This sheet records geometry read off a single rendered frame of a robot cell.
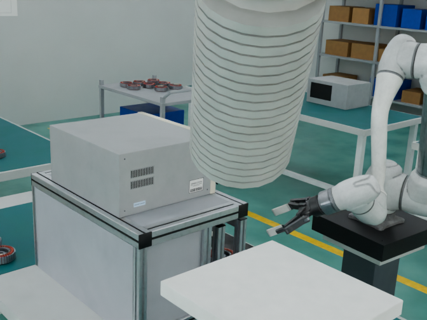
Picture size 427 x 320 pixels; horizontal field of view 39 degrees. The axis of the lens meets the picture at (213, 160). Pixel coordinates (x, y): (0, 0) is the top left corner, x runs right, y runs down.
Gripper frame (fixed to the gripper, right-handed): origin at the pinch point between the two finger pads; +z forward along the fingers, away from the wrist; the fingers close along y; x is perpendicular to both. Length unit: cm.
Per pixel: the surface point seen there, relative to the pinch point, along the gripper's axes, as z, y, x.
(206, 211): 2.7, -32.7, 29.8
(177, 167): 6, -26, 45
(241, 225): -0.1, -23.1, 15.9
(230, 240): 28.0, 13.8, -8.8
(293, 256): -34, -72, 29
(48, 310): 61, -54, 27
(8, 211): 119, 17, 44
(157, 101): 128, 211, 14
